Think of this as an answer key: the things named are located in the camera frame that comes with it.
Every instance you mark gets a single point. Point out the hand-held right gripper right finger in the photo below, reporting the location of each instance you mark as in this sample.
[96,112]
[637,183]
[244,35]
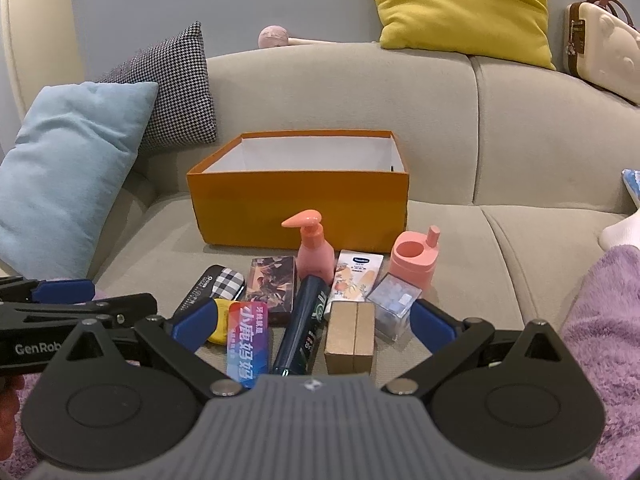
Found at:
[432,325]

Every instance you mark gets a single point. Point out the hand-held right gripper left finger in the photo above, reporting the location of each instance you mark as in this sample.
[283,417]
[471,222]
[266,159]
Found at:
[195,321]

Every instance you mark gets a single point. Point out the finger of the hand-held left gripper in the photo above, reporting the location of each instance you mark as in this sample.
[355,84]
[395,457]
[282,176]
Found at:
[125,307]
[65,291]

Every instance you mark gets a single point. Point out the yellow tape measure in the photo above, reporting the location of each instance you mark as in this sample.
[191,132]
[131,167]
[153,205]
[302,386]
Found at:
[223,327]

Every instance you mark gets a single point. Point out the clear plastic box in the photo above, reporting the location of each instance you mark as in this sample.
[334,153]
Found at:
[392,305]

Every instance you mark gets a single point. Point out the black plaid case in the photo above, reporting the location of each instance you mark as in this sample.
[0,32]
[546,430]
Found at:
[220,282]

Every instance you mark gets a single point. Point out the blue and pink card pack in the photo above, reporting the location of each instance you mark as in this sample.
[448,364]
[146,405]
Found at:
[247,345]

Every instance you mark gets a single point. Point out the pink container with spout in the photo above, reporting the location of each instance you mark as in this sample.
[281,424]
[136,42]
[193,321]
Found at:
[410,270]

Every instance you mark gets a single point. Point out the brown cardboard box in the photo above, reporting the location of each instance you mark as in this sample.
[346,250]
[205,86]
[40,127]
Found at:
[350,335]

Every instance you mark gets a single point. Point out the dark picture box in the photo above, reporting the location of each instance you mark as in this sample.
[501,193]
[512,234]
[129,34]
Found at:
[272,285]

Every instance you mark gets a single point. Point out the white hand cream tube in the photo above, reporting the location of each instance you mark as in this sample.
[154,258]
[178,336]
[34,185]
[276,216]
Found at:
[355,275]

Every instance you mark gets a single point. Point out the dark blue tube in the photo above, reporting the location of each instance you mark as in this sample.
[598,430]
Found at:
[302,325]

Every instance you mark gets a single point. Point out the pink pump bottle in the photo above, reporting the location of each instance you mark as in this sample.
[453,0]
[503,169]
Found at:
[315,260]

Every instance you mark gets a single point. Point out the orange cardboard box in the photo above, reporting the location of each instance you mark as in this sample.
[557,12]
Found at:
[300,200]

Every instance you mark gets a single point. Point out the light blue pillow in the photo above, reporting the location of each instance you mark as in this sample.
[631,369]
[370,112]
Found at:
[70,175]

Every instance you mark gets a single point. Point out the purple fleece blanket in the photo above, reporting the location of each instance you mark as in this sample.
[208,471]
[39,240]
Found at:
[610,310]

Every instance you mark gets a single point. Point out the white sock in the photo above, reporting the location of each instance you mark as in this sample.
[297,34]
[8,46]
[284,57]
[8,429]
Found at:
[622,232]

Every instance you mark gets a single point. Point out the houndstooth pillow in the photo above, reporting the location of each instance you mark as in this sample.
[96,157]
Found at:
[170,90]

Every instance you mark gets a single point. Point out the blue patterned pillow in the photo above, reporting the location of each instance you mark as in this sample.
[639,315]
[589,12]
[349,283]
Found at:
[632,187]

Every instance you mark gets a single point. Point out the beige sofa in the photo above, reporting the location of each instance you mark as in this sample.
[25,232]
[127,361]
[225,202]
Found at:
[350,95]

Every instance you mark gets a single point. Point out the pink massage hammer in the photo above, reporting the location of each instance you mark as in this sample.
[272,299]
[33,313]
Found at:
[272,37]

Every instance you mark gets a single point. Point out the yellow pillow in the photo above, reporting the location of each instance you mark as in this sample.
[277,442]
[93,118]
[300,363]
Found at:
[460,5]

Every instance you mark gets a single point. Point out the white brown handbag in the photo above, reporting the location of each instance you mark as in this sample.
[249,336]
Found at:
[605,50]

